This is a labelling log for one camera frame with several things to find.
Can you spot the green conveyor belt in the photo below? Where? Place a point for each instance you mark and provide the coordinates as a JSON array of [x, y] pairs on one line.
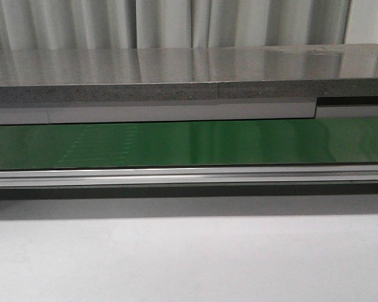
[[189, 143]]

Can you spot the white pleated curtain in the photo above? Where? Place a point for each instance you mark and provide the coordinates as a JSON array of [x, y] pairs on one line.
[[54, 25]]

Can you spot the grey rear conveyor rail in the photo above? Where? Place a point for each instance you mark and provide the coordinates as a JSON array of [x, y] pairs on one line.
[[190, 110]]

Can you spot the aluminium front conveyor rail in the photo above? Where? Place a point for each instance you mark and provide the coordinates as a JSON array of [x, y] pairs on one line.
[[190, 175]]

